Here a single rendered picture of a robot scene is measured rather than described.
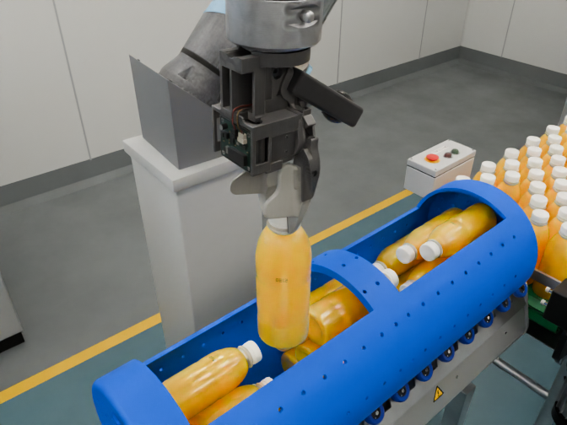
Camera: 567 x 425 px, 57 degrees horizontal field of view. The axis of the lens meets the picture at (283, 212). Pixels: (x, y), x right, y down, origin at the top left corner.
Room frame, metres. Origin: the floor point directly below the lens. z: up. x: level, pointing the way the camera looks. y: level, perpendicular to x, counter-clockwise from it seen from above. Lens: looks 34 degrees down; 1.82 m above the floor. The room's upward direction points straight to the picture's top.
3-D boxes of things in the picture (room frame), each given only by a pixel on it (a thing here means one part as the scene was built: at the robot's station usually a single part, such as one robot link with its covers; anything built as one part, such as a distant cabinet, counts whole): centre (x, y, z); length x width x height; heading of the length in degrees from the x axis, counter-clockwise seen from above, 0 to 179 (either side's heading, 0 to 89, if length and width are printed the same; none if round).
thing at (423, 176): (1.37, -0.47, 1.05); 0.20 x 0.10 x 0.10; 130
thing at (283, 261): (0.51, 0.00, 1.37); 0.07 x 0.07 x 0.19
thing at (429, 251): (0.83, -0.30, 1.16); 0.04 x 0.02 x 0.04; 40
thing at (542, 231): (1.05, -0.63, 0.99); 0.07 x 0.07 x 0.19
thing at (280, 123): (0.50, 0.02, 1.61); 0.09 x 0.08 x 0.12; 129
